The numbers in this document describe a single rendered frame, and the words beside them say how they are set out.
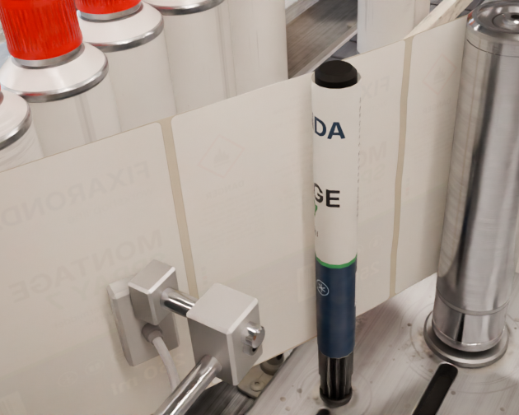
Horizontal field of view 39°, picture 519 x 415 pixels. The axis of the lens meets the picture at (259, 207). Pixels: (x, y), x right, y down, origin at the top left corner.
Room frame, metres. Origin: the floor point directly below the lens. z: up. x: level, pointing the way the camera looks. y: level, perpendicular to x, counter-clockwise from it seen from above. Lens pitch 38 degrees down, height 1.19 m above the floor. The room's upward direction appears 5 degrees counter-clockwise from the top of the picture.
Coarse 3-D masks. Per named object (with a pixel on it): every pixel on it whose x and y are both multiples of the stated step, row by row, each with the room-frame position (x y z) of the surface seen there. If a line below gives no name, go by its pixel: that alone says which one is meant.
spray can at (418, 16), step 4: (416, 0) 0.65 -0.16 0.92; (420, 0) 0.65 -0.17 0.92; (424, 0) 0.65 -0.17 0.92; (428, 0) 0.66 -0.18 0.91; (416, 4) 0.65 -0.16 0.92; (420, 4) 0.65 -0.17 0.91; (424, 4) 0.65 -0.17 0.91; (428, 4) 0.66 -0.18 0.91; (416, 8) 0.65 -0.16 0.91; (420, 8) 0.65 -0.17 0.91; (424, 8) 0.65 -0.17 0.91; (428, 8) 0.66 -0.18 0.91; (416, 12) 0.65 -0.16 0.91; (420, 12) 0.65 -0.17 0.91; (424, 12) 0.66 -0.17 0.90; (428, 12) 0.66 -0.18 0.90; (416, 16) 0.65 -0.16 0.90; (420, 16) 0.65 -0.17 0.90; (424, 16) 0.66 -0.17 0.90; (416, 20) 0.65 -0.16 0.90; (420, 20) 0.65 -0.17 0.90; (416, 24) 0.65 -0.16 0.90
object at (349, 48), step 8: (432, 0) 0.74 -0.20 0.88; (440, 0) 0.74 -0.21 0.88; (480, 0) 0.73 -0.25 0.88; (432, 8) 0.72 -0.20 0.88; (472, 8) 0.71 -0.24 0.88; (352, 40) 0.66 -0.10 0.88; (344, 48) 0.64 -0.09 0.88; (352, 48) 0.64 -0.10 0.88; (336, 56) 0.63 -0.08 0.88; (344, 56) 0.63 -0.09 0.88; (320, 64) 0.61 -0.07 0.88
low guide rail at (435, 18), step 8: (448, 0) 0.65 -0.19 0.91; (456, 0) 0.65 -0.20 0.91; (464, 0) 0.67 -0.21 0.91; (472, 0) 0.69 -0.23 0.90; (440, 8) 0.64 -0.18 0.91; (448, 8) 0.64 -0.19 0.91; (456, 8) 0.66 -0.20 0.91; (464, 8) 0.67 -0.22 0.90; (432, 16) 0.62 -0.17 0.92; (440, 16) 0.62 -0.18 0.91; (448, 16) 0.64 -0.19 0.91; (456, 16) 0.66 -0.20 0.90; (424, 24) 0.61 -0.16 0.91; (432, 24) 0.61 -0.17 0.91; (440, 24) 0.62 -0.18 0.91; (416, 32) 0.59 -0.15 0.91
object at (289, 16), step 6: (288, 0) 0.57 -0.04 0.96; (294, 0) 0.57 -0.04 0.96; (300, 0) 0.57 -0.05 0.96; (306, 0) 0.58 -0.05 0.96; (312, 0) 0.59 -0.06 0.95; (318, 0) 0.60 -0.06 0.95; (288, 6) 0.56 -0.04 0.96; (294, 6) 0.56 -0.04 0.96; (300, 6) 0.57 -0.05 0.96; (306, 6) 0.58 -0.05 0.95; (288, 12) 0.56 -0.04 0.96; (294, 12) 0.56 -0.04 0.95; (300, 12) 0.57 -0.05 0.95; (288, 18) 0.56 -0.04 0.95
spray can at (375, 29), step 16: (368, 0) 0.61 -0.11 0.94; (384, 0) 0.60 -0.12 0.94; (400, 0) 0.60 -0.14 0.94; (368, 16) 0.61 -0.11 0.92; (384, 16) 0.60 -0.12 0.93; (400, 16) 0.60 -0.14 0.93; (368, 32) 0.61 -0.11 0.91; (384, 32) 0.60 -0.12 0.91; (400, 32) 0.60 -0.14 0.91; (368, 48) 0.61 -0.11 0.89
